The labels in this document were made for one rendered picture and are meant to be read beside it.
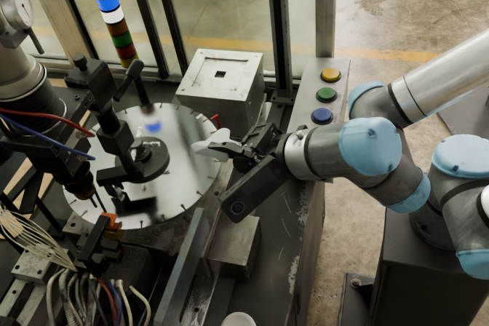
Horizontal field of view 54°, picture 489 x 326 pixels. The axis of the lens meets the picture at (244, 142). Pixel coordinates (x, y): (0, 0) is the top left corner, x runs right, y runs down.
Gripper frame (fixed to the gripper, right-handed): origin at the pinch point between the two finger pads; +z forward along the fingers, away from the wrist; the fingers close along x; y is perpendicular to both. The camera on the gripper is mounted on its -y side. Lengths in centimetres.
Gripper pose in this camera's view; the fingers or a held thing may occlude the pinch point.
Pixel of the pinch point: (212, 173)
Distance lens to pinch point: 86.5
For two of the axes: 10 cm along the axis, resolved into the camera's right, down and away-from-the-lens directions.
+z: -6.5, 1.1, 7.5
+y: 5.0, -6.9, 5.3
